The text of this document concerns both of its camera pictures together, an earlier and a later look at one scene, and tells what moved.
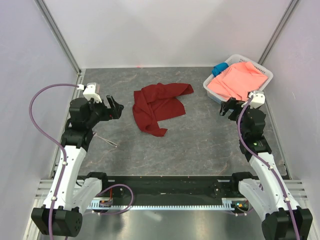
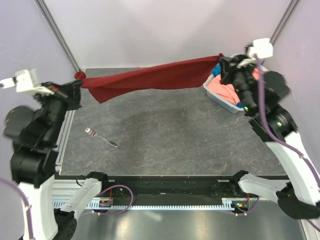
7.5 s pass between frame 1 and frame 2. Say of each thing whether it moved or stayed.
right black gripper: moved
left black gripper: moved
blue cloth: stayed
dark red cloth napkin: moved
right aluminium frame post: stayed
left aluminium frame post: stayed
